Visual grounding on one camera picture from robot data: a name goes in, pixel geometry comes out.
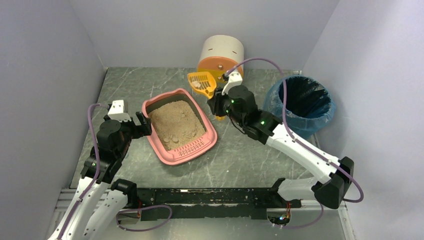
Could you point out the black bin with blue bag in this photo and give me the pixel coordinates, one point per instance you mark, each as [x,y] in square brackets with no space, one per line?
[309,106]

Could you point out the yellow litter scoop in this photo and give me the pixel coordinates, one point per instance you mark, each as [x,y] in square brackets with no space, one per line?
[204,83]

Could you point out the pink cat litter box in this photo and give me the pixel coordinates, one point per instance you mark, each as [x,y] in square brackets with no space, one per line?
[190,150]

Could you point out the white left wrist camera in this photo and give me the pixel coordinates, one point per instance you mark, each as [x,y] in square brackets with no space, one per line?
[119,111]

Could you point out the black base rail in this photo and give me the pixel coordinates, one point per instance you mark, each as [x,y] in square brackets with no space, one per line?
[199,203]

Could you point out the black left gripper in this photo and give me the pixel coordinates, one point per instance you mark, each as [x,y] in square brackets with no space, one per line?
[137,124]

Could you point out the round pastel drawer cabinet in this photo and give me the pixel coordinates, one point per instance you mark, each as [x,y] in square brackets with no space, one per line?
[219,54]

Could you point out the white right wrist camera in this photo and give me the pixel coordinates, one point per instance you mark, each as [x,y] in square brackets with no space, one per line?
[234,79]

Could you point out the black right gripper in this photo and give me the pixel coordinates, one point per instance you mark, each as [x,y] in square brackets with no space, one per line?
[215,104]

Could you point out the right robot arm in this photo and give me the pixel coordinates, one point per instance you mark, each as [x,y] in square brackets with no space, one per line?
[331,176]

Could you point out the beige cat litter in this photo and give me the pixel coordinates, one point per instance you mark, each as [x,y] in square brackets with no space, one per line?
[176,124]

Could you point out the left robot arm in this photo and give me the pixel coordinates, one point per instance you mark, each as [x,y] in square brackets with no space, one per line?
[98,198]

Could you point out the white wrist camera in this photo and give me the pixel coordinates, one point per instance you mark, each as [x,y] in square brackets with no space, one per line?
[119,111]
[234,79]

